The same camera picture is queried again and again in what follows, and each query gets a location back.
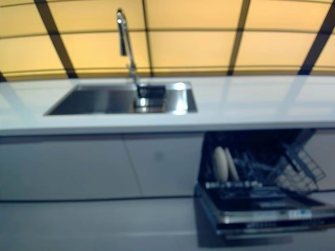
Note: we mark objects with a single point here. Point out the beige round plate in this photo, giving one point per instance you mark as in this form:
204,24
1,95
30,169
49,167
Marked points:
232,164
220,163

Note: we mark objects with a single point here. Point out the black dishwasher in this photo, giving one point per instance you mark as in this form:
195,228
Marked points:
261,209

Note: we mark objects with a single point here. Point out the black sink dish rack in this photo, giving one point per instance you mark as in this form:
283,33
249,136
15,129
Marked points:
151,98

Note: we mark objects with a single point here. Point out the white cabinet door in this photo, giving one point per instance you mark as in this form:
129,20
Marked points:
167,164
65,167

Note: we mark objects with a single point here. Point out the stainless steel sink basin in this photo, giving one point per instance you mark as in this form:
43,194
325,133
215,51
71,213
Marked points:
104,100

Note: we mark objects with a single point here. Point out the yellow backlit panel window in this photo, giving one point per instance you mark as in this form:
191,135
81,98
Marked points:
183,39

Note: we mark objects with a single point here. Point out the chrome gooseneck kitchen faucet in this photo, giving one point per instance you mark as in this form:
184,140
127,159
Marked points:
125,44

